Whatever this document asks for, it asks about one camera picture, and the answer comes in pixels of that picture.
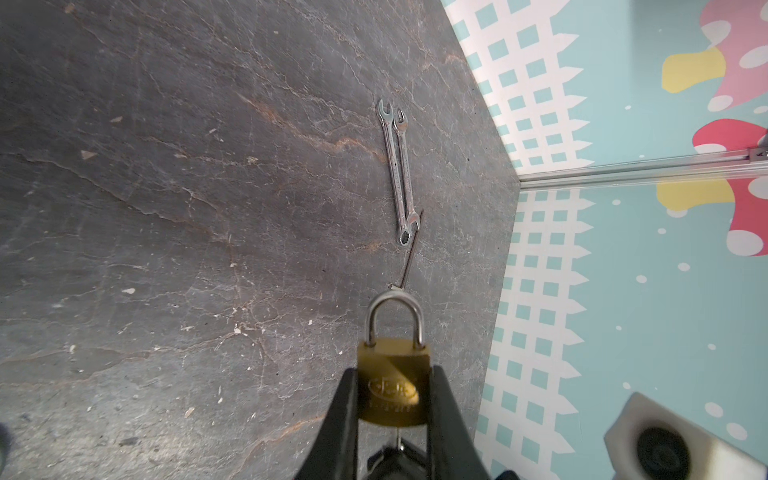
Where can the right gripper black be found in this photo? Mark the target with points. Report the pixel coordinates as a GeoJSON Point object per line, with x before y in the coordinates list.
{"type": "Point", "coordinates": [396, 465]}

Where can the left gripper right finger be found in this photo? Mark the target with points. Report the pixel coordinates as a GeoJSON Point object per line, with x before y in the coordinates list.
{"type": "Point", "coordinates": [445, 421]}

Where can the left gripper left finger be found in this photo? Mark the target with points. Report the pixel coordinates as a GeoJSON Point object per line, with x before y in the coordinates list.
{"type": "Point", "coordinates": [334, 453]}

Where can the brass padlock key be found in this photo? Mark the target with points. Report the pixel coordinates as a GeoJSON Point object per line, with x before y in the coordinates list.
{"type": "Point", "coordinates": [399, 442]}

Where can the brass padlock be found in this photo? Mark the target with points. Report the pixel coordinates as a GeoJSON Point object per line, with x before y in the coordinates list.
{"type": "Point", "coordinates": [393, 373]}

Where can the hex allen key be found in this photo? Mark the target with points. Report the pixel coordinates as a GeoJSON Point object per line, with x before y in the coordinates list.
{"type": "Point", "coordinates": [400, 285]}

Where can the silver combination wrench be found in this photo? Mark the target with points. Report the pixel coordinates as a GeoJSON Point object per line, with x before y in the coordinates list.
{"type": "Point", "coordinates": [412, 217]}
{"type": "Point", "coordinates": [386, 117]}

